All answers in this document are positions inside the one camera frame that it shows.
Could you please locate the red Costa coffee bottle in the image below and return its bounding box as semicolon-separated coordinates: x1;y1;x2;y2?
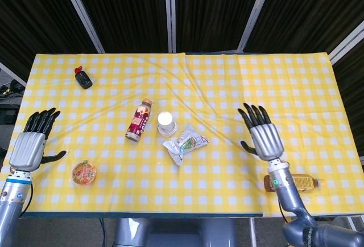
125;98;155;143

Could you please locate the black soy sauce bottle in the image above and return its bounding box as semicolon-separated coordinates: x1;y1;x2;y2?
74;66;94;90

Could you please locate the yellow white checked tablecloth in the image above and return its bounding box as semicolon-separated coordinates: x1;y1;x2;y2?
0;51;364;219

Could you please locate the grey robot torso base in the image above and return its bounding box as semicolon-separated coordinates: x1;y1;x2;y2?
113;217;237;247

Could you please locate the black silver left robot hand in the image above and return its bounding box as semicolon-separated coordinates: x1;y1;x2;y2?
9;107;68;173

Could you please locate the black cable bundle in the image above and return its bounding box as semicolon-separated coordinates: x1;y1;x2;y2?
0;79;25;100

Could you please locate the crumpled white snack bag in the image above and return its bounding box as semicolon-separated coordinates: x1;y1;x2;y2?
162;124;209;167

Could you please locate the black pleated screen panel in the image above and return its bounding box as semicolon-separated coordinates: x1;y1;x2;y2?
332;27;364;157
175;0;268;53
69;0;171;54
0;0;99;73
244;0;364;55

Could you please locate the orange jelly cup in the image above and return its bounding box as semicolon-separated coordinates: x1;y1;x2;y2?
71;159;97;186

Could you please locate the amber tea bottle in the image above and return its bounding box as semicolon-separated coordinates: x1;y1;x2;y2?
263;174;326;194

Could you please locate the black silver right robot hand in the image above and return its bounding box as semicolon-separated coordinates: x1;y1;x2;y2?
237;102;285;162

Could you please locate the white floral paper cup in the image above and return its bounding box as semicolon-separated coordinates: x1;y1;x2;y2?
158;121;177;136
157;111;176;134

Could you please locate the white screen frame post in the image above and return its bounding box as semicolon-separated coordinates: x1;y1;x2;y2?
164;0;177;53
56;0;106;54
237;0;274;53
0;61;28;87
329;20;364;65

